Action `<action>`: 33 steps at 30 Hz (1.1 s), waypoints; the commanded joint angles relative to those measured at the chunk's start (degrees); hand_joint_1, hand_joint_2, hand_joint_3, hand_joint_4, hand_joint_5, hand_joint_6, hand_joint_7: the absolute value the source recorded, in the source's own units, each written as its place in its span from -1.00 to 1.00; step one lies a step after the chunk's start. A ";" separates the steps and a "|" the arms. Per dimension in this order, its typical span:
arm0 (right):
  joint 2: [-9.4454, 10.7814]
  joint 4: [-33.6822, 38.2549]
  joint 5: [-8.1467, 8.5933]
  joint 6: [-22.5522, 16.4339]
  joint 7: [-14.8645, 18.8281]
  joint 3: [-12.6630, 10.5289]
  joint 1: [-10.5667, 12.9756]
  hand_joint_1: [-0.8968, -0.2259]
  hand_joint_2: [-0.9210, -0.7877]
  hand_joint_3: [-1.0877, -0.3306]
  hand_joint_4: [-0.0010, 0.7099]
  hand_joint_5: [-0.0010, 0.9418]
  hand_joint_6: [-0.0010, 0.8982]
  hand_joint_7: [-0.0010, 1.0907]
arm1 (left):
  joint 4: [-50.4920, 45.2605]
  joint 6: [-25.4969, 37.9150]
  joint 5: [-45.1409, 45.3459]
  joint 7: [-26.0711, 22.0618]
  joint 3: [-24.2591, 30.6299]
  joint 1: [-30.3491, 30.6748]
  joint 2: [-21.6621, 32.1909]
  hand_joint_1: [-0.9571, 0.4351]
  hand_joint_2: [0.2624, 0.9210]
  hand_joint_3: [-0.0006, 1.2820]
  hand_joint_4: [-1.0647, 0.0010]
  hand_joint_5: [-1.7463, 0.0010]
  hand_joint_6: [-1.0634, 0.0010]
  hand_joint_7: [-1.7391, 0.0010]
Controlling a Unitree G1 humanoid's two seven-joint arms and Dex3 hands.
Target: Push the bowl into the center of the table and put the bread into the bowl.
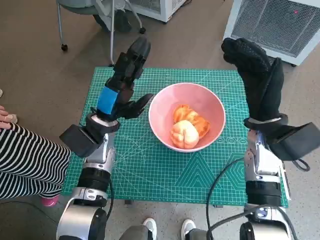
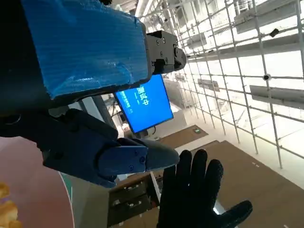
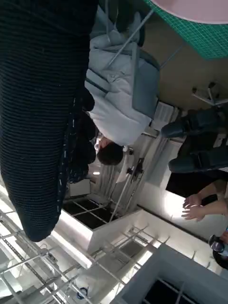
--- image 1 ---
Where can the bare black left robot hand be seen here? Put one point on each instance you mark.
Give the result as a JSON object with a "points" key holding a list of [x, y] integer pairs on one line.
{"points": [[127, 70]]}

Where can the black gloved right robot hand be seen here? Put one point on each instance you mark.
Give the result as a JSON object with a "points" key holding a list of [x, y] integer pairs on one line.
{"points": [[260, 87]]}

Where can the pink bowl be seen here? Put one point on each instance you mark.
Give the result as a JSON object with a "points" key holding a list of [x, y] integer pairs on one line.
{"points": [[160, 110]]}

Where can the long toy bread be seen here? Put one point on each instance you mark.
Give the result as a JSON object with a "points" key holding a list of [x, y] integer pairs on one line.
{"points": [[192, 116]]}

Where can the round toy bread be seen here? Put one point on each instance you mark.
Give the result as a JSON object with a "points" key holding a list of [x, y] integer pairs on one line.
{"points": [[183, 135]]}

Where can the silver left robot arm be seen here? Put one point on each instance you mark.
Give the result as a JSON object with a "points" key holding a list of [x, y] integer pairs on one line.
{"points": [[100, 152]]}

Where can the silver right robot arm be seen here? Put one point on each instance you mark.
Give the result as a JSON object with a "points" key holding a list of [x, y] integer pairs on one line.
{"points": [[260, 160]]}

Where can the seated person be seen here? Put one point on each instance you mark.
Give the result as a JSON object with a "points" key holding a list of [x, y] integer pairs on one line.
{"points": [[122, 22]]}

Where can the large white mesh cabinet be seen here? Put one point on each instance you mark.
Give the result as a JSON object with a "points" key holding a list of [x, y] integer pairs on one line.
{"points": [[270, 25]]}

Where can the small white louvred cabinet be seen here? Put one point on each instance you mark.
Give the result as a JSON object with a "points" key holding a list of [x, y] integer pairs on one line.
{"points": [[165, 10]]}

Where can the grey rolling chair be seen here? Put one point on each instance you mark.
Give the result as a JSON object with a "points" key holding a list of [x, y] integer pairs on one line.
{"points": [[75, 3]]}

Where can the green cutting mat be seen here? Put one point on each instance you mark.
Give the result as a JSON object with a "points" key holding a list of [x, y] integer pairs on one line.
{"points": [[140, 172]]}

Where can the person in stripes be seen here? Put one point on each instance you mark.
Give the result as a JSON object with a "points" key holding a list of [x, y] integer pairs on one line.
{"points": [[30, 155]]}

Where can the white shoe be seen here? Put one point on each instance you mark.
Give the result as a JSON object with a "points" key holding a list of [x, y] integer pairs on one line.
{"points": [[187, 225], [150, 225]]}

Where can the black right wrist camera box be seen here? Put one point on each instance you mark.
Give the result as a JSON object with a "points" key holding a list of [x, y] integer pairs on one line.
{"points": [[297, 142]]}

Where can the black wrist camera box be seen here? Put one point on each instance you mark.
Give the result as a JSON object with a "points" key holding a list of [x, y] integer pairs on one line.
{"points": [[80, 140], [297, 142]]}

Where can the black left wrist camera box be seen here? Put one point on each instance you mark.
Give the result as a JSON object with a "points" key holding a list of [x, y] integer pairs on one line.
{"points": [[80, 140]]}

